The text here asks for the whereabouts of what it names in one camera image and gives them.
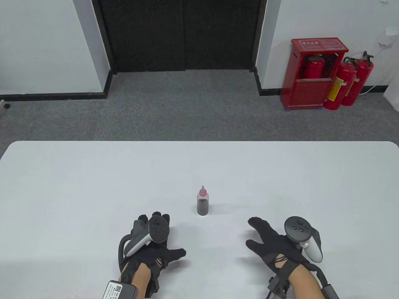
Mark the person's left hand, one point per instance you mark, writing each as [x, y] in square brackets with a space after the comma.
[168, 255]

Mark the person's right hand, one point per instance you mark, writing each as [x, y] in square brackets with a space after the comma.
[268, 239]

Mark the clear soy sauce bottle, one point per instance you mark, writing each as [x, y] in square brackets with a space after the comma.
[203, 207]

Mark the red pointed bottle cap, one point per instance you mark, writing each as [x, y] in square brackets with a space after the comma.
[202, 191]

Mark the person's right forearm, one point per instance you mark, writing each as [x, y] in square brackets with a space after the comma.
[305, 283]

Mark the person's left forearm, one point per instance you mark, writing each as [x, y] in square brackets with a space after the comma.
[140, 277]

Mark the grey right hand controller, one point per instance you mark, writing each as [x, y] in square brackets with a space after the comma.
[297, 230]

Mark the red fire extinguisher cabinet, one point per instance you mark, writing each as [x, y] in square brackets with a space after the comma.
[307, 93]

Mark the red extinguisher with yellow label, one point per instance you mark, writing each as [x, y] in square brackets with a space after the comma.
[341, 81]

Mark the red extinguisher inside cabinet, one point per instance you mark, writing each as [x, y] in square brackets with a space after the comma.
[313, 68]

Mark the white slanted board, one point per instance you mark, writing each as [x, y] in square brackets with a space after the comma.
[393, 99]

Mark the plain red fire extinguisher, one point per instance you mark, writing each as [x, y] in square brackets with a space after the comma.
[363, 73]

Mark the white stand base with wheel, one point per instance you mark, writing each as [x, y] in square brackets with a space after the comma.
[6, 106]

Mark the black double door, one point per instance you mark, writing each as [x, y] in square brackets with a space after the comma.
[180, 34]

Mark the black left wrist camera module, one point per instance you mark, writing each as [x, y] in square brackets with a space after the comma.
[120, 291]

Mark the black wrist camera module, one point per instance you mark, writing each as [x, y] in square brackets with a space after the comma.
[330, 292]
[120, 291]

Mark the black right wrist camera module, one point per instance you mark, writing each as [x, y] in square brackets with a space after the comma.
[330, 292]

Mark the white wall socket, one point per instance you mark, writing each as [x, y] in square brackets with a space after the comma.
[391, 31]

